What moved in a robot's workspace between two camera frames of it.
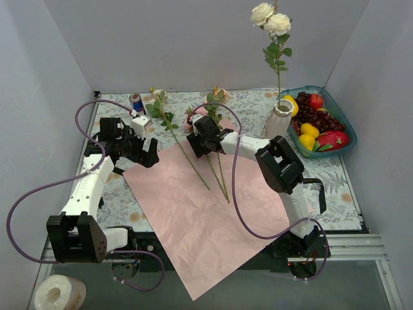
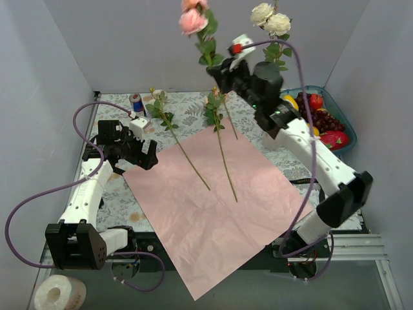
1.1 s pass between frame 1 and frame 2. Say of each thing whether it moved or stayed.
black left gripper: stayed
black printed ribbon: stayed
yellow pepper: stayed
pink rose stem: moved
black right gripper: moved
